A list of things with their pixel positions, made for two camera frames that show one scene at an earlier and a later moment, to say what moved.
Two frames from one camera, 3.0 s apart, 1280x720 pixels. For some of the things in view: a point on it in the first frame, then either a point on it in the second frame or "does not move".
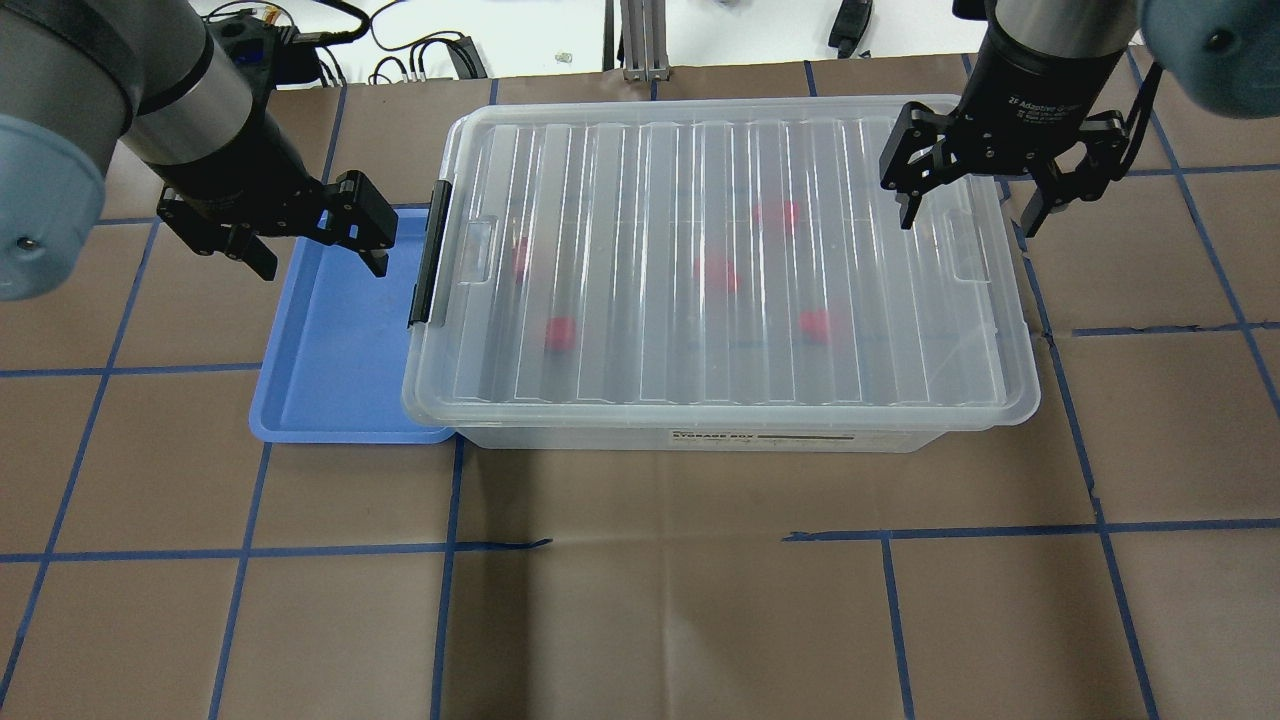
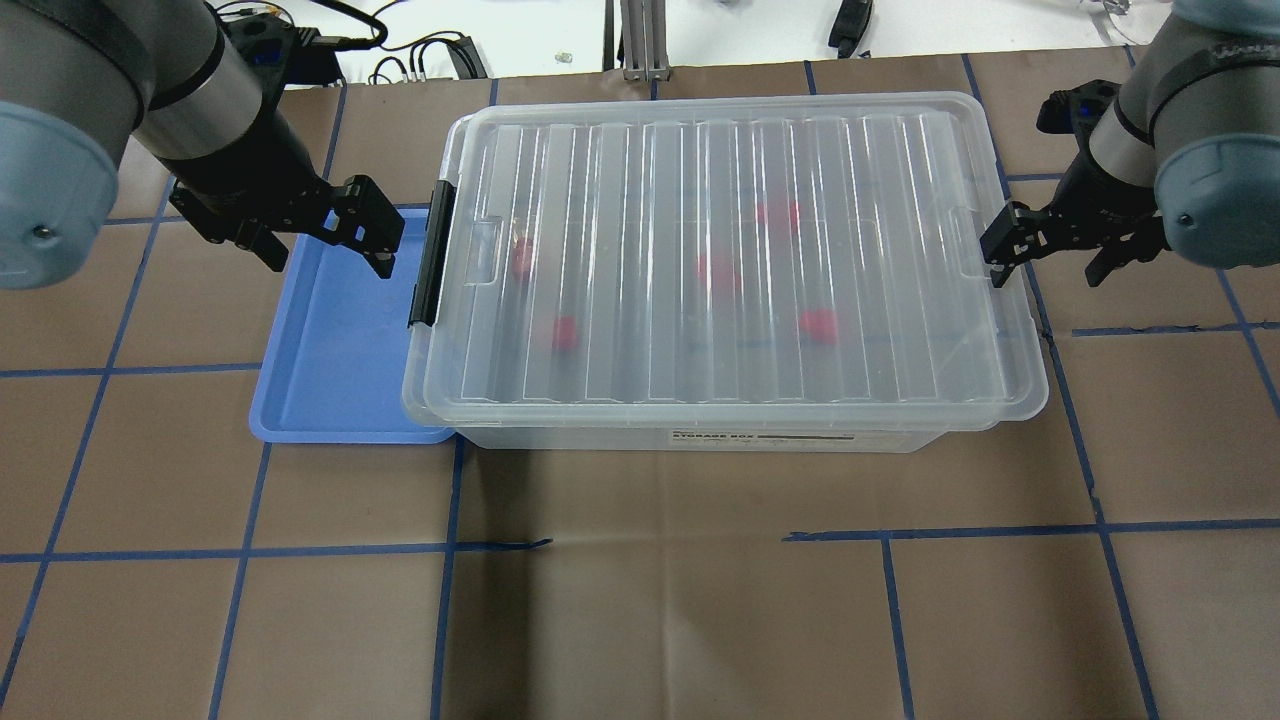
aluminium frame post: [644, 40] does not move
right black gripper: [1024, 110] -> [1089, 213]
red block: [560, 333] does not move
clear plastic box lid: [713, 264] does not move
